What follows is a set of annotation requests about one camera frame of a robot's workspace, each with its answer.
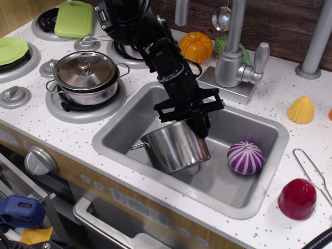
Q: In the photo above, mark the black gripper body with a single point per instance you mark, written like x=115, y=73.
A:
x=186, y=98

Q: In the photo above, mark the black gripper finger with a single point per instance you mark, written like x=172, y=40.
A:
x=200, y=123

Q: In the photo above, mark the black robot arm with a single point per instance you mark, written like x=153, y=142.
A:
x=134, y=23

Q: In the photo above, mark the grey toy sink basin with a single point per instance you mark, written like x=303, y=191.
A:
x=215, y=184

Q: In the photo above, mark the lidded steel pot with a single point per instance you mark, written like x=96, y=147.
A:
x=86, y=77

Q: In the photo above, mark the silver toy faucet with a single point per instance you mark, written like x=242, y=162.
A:
x=235, y=79

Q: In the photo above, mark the orange toy pumpkin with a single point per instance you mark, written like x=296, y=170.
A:
x=196, y=47

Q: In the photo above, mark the purple striped toy onion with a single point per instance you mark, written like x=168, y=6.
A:
x=245, y=158

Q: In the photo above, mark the green toy vegetable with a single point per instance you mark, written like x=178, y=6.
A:
x=221, y=43

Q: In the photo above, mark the hanging steel ladle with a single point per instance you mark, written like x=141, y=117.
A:
x=221, y=18

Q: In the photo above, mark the yellow toy corn piece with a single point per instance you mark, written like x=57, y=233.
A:
x=301, y=110

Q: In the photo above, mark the grey stove knob centre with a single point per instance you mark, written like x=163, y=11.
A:
x=87, y=43

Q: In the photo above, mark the grey stove knob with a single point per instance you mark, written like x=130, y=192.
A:
x=15, y=97
x=87, y=43
x=46, y=69

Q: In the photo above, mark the red toy apple half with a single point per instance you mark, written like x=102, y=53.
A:
x=297, y=199

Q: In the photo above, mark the green toy cutting board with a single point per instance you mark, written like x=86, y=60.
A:
x=74, y=19

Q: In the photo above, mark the grey stove knob middle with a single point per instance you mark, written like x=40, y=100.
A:
x=46, y=69

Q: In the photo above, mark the black coil burner back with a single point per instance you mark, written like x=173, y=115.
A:
x=47, y=20

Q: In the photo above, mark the grey oven knob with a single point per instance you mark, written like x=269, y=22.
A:
x=38, y=162

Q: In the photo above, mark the grey stove knob front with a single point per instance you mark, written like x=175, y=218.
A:
x=15, y=97

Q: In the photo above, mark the green toy plate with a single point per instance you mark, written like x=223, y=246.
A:
x=12, y=49

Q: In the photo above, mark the blue clamp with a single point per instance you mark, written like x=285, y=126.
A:
x=22, y=212

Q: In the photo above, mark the steel saucepan with handle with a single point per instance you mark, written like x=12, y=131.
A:
x=126, y=51

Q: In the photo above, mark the grey vertical post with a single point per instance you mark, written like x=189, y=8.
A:
x=309, y=69

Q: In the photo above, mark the silver oven door handle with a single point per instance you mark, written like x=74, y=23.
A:
x=82, y=213

